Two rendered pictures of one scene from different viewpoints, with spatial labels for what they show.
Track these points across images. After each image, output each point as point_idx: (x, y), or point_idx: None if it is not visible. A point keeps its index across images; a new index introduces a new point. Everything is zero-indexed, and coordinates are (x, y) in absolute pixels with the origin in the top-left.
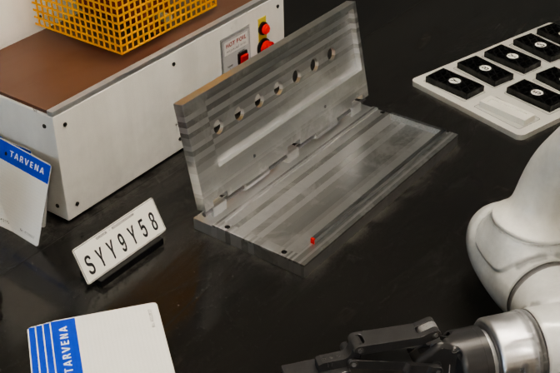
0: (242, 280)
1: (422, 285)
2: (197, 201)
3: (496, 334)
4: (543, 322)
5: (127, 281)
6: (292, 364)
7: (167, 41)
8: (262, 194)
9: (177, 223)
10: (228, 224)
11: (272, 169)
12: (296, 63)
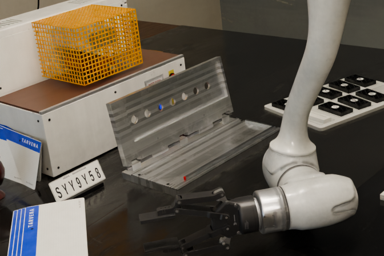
0: (143, 199)
1: None
2: (122, 161)
3: (258, 196)
4: (286, 190)
5: None
6: (145, 213)
7: (112, 80)
8: (162, 159)
9: (113, 176)
10: (140, 173)
11: (171, 148)
12: (183, 88)
